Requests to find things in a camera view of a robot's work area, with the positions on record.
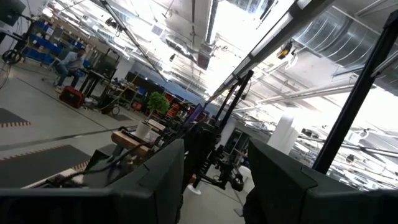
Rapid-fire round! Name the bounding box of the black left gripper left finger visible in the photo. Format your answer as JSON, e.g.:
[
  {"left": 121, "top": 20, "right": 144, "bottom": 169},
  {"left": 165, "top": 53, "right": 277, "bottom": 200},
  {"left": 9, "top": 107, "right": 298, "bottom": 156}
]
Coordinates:
[{"left": 0, "top": 138, "right": 186, "bottom": 224}]

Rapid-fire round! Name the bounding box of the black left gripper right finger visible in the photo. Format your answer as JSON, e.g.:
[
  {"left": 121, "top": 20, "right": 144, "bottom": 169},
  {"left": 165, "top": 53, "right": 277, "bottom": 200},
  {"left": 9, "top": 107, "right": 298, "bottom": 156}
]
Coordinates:
[{"left": 244, "top": 138, "right": 398, "bottom": 224}]

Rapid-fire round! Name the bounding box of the wooden workbench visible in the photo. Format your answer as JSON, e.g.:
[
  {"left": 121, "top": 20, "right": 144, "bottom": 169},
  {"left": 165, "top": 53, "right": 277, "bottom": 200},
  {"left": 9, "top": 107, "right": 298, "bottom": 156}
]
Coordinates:
[{"left": 110, "top": 129, "right": 154, "bottom": 158}]

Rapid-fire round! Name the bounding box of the white round column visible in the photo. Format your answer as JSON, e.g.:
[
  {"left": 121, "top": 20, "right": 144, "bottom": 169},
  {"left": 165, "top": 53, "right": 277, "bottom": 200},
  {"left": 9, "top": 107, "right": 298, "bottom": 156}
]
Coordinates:
[{"left": 266, "top": 113, "right": 300, "bottom": 156}]

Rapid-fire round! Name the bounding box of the green potted plant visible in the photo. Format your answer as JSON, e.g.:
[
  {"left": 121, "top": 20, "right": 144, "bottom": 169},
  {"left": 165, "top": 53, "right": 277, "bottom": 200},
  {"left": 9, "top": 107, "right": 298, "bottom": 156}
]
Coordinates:
[{"left": 134, "top": 91, "right": 171, "bottom": 140}]

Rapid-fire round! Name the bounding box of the black hazard-striped floor mat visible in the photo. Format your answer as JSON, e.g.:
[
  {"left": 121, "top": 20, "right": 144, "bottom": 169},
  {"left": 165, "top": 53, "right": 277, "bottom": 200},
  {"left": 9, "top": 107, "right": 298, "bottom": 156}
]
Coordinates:
[
  {"left": 0, "top": 144, "right": 91, "bottom": 189},
  {"left": 0, "top": 108, "right": 32, "bottom": 129}
]

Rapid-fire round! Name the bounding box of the red equipment case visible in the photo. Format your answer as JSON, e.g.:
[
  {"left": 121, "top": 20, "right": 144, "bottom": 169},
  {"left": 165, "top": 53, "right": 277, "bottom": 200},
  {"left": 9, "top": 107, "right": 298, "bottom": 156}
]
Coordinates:
[{"left": 58, "top": 86, "right": 85, "bottom": 110}]

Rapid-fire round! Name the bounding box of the black equipment cart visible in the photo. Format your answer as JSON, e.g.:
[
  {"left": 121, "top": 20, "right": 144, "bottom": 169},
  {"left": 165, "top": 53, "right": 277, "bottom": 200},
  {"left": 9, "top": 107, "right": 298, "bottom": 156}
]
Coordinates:
[{"left": 92, "top": 48, "right": 121, "bottom": 81}]

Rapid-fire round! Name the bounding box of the seated person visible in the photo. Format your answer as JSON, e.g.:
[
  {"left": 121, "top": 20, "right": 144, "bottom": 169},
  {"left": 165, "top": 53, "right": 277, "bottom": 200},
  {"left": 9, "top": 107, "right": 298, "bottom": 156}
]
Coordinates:
[{"left": 53, "top": 47, "right": 88, "bottom": 93}]

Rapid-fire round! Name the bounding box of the blue bin storage shelf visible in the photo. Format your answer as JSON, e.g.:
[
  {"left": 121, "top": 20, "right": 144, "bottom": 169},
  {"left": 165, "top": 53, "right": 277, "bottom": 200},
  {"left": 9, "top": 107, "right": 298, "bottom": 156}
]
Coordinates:
[{"left": 22, "top": 18, "right": 94, "bottom": 78}]

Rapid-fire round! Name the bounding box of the black monitor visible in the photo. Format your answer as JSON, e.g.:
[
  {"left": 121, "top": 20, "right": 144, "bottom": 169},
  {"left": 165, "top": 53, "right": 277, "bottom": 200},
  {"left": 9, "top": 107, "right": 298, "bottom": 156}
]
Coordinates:
[{"left": 0, "top": 0, "right": 27, "bottom": 27}]

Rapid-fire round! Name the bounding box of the black aluminium rig frame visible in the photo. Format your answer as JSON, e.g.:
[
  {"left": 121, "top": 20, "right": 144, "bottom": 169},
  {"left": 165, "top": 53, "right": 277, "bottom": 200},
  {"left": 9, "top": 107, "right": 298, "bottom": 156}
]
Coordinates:
[{"left": 213, "top": 0, "right": 398, "bottom": 175}]

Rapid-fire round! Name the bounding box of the silver ventilation duct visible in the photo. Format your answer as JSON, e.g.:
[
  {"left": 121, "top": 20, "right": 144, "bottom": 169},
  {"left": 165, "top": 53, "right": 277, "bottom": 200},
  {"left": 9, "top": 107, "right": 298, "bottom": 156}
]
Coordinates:
[{"left": 291, "top": 5, "right": 398, "bottom": 96}]

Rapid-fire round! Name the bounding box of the black coiled cable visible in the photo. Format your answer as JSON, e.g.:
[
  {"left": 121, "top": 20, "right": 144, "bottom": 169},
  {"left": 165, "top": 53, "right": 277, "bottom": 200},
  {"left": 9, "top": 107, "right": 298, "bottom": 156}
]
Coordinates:
[{"left": 1, "top": 49, "right": 23, "bottom": 66}]

